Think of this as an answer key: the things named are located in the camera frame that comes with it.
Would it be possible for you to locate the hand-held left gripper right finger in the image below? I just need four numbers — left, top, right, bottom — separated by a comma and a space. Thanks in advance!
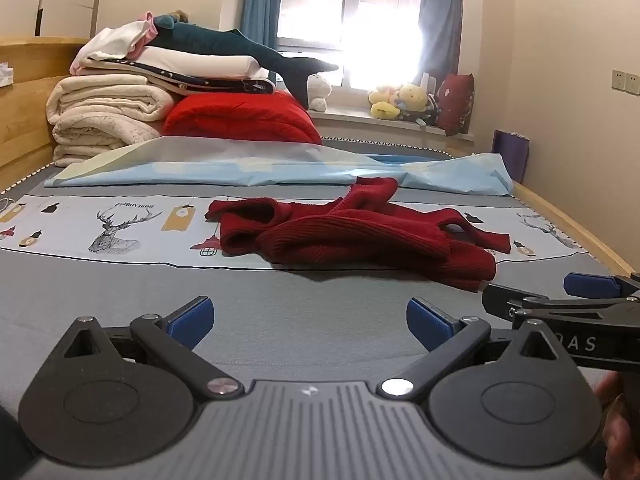
375, 297, 571, 403

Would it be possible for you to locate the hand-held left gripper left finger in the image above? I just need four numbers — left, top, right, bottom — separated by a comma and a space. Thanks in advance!
62, 296, 246, 402

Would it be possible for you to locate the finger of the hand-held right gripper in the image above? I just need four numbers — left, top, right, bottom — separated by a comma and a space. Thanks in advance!
563, 272, 640, 302
482, 284, 640, 322

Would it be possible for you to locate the red knit sweater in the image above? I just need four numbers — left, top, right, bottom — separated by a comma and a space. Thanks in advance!
205, 176, 512, 292

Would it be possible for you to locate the person's right hand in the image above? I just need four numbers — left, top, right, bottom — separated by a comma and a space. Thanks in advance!
594, 371, 640, 480

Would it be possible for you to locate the purple bag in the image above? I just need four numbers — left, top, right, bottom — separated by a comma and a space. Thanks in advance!
491, 130, 531, 184

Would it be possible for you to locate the light blue sheet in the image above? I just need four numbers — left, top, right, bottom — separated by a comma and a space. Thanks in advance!
44, 137, 514, 197

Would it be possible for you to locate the dark red cushion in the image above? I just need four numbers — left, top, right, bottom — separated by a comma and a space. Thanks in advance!
434, 73, 475, 136

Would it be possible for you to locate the cream fleece folded blanket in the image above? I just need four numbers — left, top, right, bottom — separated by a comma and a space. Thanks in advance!
51, 119, 163, 168

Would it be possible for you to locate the red duvet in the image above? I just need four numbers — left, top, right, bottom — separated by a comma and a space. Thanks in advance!
162, 91, 323, 147

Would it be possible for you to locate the yellow plush toy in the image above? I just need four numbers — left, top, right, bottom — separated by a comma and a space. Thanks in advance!
395, 83, 429, 111
370, 101, 402, 121

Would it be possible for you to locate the navy patterned cloth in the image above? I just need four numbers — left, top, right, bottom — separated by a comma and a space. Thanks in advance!
80, 57, 277, 97

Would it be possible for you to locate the white quilted folded blanket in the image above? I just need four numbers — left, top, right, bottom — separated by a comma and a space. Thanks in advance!
46, 74, 174, 123

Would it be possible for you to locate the white plush toy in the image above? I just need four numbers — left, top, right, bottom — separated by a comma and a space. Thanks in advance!
306, 74, 332, 112

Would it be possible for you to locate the white pillow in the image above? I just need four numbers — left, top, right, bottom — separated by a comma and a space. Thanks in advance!
137, 46, 271, 81

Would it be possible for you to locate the teal shark plush toy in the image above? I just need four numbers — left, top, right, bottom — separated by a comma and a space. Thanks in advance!
152, 14, 341, 110

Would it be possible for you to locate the white pink folded cloth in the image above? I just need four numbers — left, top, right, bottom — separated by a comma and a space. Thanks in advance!
70, 10, 160, 73

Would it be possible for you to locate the blue curtain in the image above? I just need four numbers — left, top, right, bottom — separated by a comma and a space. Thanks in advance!
417, 0, 466, 82
241, 0, 285, 56

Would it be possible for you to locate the window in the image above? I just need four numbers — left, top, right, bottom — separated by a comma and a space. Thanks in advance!
275, 0, 432, 88

